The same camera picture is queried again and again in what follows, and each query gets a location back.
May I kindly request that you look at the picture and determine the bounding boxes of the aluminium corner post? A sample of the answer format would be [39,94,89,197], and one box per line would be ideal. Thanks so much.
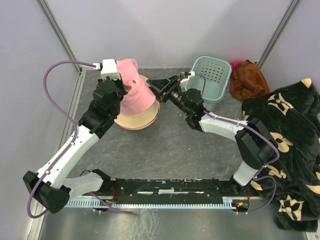
[256,0,301,69]
[35,0,77,61]

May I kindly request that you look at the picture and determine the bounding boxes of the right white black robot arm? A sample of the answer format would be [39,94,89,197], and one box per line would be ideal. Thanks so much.
[146,72,280,196]

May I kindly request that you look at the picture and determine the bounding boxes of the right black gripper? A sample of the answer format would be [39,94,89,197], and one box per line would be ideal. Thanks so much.
[145,74,190,116]

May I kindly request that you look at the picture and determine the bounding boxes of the red cloth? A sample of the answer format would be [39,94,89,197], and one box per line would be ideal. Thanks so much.
[230,60,242,70]

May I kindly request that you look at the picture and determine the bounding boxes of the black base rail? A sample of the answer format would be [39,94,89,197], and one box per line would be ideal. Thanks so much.
[97,178,249,204]

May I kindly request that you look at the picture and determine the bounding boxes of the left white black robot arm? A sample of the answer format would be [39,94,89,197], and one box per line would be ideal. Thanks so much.
[23,77,126,214]

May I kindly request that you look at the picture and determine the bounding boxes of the beige pink hats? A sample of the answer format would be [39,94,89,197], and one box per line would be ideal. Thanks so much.
[115,75,160,130]

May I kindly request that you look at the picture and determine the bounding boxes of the left aluminium corner post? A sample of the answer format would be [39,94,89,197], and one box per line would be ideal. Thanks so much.
[35,0,77,61]

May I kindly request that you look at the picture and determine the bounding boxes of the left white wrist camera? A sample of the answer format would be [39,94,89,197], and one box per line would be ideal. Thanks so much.
[93,59,121,80]

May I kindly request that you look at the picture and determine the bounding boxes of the black floral blanket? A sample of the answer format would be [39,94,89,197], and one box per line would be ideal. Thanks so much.
[241,78,320,232]

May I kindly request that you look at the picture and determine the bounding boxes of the brown cloth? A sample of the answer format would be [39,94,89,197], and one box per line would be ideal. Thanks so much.
[229,59,270,102]

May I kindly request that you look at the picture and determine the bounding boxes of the light blue cable duct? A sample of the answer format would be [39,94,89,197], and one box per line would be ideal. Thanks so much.
[65,196,240,210]

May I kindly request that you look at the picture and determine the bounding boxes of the teal plastic basket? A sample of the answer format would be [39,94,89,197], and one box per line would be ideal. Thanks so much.
[182,55,232,112]

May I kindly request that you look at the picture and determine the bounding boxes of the right aluminium corner post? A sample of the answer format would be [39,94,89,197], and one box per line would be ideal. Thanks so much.
[256,0,301,69]

